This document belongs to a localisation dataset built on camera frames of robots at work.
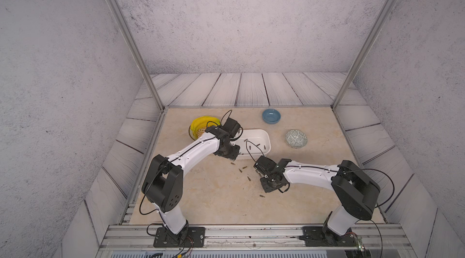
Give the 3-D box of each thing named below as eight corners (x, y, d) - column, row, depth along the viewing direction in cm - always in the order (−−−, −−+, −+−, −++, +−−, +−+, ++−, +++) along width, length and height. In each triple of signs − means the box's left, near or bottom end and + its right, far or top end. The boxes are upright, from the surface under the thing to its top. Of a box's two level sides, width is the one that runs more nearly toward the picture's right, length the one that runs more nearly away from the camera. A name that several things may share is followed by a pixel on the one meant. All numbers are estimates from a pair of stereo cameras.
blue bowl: (262, 123, 114) (263, 120, 112) (261, 112, 121) (262, 108, 118) (280, 123, 114) (281, 120, 112) (278, 112, 121) (279, 108, 118)
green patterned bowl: (287, 148, 102) (289, 143, 99) (284, 135, 109) (286, 129, 105) (306, 148, 102) (309, 143, 98) (302, 135, 108) (304, 129, 105)
